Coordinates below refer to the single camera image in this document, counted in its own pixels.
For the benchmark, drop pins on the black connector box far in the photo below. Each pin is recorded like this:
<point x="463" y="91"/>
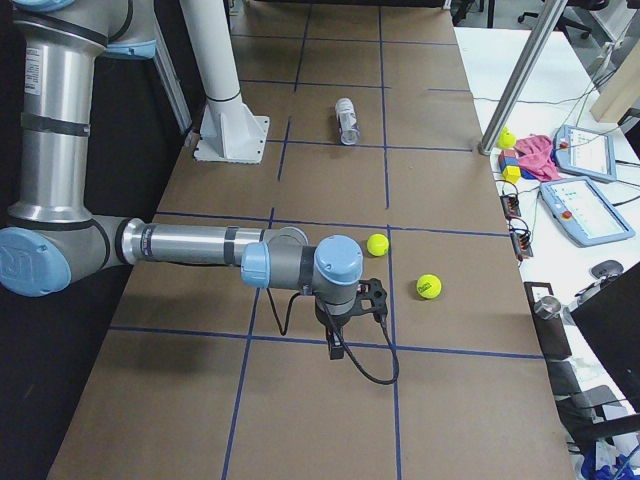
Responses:
<point x="509" y="199"/>

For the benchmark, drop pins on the red toy cube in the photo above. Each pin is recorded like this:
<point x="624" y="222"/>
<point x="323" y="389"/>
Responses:
<point x="508" y="155"/>

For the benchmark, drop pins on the spare tennis ball on desk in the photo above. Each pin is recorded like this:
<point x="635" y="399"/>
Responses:
<point x="506" y="139"/>

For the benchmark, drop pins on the white tennis ball can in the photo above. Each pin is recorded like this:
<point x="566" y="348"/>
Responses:
<point x="349" y="132"/>

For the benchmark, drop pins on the tennis ball near tape cross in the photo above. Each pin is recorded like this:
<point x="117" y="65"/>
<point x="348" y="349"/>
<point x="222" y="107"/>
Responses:
<point x="378" y="245"/>

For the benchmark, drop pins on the black connector box near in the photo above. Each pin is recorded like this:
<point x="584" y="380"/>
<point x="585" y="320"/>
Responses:
<point x="521" y="242"/>

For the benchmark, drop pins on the blue toy cube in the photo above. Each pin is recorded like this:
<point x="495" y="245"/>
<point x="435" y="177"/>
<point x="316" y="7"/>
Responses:
<point x="508" y="163"/>

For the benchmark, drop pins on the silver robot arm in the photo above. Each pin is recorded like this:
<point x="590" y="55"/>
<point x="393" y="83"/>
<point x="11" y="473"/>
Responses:
<point x="53" y="240"/>

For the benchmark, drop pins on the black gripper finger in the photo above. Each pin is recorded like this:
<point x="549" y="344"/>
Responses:
<point x="335" y="346"/>

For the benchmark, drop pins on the aluminium frame post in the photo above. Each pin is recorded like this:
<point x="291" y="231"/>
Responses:
<point x="534" y="45"/>

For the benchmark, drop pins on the teach pendant tablet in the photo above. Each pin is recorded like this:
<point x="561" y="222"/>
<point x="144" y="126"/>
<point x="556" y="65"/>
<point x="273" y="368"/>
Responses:
<point x="580" y="151"/>
<point x="584" y="213"/>

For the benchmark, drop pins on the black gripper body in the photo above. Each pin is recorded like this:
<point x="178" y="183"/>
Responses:
<point x="331" y="323"/>

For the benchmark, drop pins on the silver metal cylinder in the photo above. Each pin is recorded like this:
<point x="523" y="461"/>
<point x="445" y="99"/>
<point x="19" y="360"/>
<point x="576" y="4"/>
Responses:
<point x="547" y="308"/>

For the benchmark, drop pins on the pink cloth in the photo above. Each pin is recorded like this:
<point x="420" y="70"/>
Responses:
<point x="535" y="157"/>

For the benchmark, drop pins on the far teach pendant tablet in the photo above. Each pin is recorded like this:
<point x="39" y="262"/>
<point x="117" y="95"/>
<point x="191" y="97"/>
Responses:
<point x="580" y="151"/>

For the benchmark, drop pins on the yellow toy cube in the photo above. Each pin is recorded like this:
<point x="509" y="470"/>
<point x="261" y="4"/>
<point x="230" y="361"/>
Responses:
<point x="511" y="173"/>

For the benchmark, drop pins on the near teach pendant tablet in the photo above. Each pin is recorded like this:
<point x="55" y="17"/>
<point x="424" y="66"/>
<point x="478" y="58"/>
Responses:
<point x="584" y="213"/>

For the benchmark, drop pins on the tennis ball with black logo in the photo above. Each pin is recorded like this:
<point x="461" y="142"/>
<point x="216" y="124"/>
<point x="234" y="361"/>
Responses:
<point x="428" y="286"/>

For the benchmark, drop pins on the white pedestal column with base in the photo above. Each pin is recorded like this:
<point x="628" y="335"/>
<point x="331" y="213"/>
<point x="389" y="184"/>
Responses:
<point x="229" y="131"/>

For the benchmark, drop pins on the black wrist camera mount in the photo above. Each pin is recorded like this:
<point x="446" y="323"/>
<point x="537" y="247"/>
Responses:
<point x="371" y="299"/>

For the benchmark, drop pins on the black computer mouse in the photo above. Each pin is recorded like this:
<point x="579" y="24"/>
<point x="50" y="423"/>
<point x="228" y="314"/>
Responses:
<point x="606" y="269"/>

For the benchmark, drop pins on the black connector box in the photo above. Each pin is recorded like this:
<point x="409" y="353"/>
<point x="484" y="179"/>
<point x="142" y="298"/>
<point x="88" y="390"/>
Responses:
<point x="521" y="242"/>
<point x="509" y="199"/>

